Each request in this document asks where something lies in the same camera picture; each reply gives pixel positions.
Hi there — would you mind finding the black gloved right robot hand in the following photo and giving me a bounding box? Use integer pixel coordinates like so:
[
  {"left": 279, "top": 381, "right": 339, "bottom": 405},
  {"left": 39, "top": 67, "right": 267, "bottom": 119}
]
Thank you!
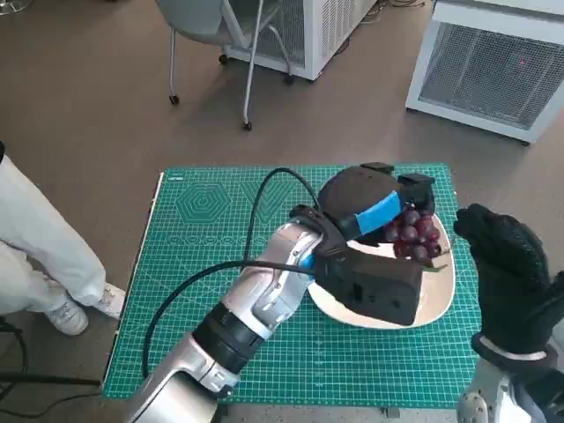
[{"left": 453, "top": 203, "right": 564, "bottom": 354}]

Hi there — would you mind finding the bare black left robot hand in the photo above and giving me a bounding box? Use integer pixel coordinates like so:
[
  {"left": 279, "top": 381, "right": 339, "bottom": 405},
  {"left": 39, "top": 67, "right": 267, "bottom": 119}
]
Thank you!
[{"left": 316, "top": 162, "right": 437, "bottom": 248}]

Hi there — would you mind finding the purple toy grape bunch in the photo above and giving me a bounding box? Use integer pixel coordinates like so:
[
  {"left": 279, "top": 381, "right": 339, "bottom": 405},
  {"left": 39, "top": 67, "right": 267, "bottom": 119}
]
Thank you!
[{"left": 381, "top": 206, "right": 449, "bottom": 272}]

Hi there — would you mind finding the white square plate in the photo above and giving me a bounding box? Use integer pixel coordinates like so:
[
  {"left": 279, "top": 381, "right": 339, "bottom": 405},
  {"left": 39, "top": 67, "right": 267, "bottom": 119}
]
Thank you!
[{"left": 307, "top": 211, "right": 456, "bottom": 330}]

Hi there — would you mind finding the white cabinet with mesh side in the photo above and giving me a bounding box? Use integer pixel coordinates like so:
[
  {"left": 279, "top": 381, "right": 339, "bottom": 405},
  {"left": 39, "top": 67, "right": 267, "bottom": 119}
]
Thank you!
[{"left": 219, "top": 0, "right": 380, "bottom": 85}]

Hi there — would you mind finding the white cabinet with mesh front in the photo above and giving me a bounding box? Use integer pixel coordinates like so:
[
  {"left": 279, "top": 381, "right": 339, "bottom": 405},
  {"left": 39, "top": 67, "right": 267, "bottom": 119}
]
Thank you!
[{"left": 404, "top": 0, "right": 564, "bottom": 148}]

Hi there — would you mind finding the green cutting mat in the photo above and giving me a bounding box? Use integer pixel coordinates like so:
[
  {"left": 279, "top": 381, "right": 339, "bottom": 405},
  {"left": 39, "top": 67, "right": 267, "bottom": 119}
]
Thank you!
[{"left": 101, "top": 163, "right": 481, "bottom": 404}]

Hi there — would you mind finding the grey chair with castors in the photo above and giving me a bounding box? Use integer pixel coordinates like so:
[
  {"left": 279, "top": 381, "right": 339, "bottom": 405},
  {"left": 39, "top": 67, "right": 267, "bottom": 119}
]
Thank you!
[{"left": 153, "top": 0, "right": 295, "bottom": 132}]

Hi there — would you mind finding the person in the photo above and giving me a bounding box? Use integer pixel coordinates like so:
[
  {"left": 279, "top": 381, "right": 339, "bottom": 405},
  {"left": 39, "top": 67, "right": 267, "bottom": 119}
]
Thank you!
[{"left": 0, "top": 140, "right": 128, "bottom": 337}]

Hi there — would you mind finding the dark stand bar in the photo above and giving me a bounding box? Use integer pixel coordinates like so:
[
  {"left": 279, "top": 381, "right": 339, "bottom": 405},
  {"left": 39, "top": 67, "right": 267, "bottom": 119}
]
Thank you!
[{"left": 0, "top": 372, "right": 102, "bottom": 390}]

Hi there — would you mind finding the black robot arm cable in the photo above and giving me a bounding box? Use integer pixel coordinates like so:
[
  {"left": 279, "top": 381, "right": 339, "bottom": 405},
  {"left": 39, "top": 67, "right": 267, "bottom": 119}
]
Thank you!
[
  {"left": 143, "top": 259, "right": 316, "bottom": 381},
  {"left": 244, "top": 167, "right": 325, "bottom": 263}
]

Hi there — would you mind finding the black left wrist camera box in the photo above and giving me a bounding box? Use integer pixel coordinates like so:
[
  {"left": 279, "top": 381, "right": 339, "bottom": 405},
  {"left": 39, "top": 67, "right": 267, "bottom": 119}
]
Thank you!
[{"left": 308, "top": 240, "right": 425, "bottom": 328}]

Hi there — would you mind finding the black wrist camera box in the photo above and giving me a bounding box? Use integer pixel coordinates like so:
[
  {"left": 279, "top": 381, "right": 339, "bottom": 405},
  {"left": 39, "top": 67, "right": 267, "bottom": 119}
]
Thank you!
[
  {"left": 308, "top": 240, "right": 425, "bottom": 328},
  {"left": 513, "top": 352, "right": 564, "bottom": 423}
]

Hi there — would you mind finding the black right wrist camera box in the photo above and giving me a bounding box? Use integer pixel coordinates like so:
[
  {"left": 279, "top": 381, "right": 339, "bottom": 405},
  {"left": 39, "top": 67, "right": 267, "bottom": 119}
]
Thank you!
[{"left": 513, "top": 352, "right": 564, "bottom": 423}]

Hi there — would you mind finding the black floor cable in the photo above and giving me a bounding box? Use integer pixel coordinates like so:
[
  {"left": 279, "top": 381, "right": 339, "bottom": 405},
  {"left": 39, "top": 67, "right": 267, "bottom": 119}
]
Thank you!
[{"left": 0, "top": 315, "right": 30, "bottom": 397}]

